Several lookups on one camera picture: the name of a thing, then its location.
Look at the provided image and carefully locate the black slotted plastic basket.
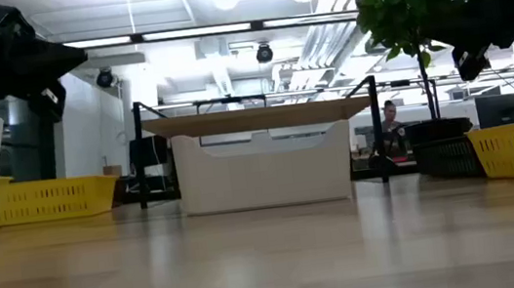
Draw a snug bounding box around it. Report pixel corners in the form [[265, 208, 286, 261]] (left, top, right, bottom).
[[412, 133, 487, 185]]

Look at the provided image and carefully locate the black hanging spot lamp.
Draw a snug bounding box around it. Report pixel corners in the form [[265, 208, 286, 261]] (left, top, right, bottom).
[[94, 66, 116, 90], [254, 41, 275, 65]]

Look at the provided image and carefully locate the green leafy plant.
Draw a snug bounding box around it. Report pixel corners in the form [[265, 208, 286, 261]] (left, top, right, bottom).
[[352, 0, 502, 129]]

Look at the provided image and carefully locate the black computer monitor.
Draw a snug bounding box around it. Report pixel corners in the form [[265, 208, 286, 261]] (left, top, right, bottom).
[[473, 91, 514, 131], [127, 134, 173, 181]]

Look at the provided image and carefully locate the black plant pot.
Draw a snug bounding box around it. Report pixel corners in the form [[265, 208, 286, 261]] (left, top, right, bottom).
[[401, 114, 476, 147]]

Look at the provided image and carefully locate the person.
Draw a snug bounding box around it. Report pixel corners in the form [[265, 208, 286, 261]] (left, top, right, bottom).
[[376, 98, 410, 159]]

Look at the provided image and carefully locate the small cardboard box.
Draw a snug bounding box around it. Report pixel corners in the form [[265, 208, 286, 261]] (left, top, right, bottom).
[[101, 164, 123, 179]]

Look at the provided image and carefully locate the long black light track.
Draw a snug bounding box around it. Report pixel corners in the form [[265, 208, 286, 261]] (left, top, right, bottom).
[[61, 5, 360, 56]]

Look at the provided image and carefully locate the wooden shelf with black frame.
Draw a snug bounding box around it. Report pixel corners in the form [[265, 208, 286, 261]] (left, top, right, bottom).
[[130, 71, 391, 213]]

